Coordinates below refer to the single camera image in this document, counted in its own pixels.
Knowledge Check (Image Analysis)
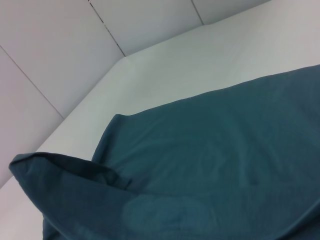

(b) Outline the blue teal shirt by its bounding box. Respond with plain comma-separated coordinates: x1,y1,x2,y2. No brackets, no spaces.
8,64,320,240

